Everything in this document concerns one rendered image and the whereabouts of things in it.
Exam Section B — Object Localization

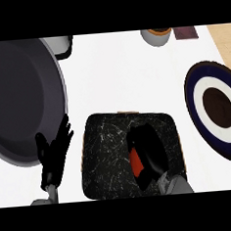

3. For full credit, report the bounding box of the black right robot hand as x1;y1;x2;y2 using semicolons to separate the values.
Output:
125;120;172;192

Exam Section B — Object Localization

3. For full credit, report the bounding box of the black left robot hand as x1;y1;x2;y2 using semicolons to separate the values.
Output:
33;113;79;193

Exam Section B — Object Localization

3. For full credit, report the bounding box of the red bell pepper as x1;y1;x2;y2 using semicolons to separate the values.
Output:
128;147;146;179

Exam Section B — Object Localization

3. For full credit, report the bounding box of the black speckled tray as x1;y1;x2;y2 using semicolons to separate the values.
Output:
75;106;189;202

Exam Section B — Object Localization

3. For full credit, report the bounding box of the blue white brown plate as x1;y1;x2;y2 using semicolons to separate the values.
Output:
181;59;231;169

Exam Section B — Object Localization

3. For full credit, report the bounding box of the large dark grey pan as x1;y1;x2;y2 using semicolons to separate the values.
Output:
0;35;73;169

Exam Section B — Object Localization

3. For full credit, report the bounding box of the white and black appliance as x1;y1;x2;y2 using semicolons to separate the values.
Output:
41;34;75;63

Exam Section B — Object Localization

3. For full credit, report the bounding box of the white cup with orange rim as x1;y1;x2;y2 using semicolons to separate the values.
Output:
139;26;175;49

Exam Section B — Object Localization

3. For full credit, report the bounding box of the purple card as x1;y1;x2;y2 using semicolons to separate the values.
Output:
172;24;200;41

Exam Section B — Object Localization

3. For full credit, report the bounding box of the pale wooden board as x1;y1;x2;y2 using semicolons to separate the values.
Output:
206;22;231;78

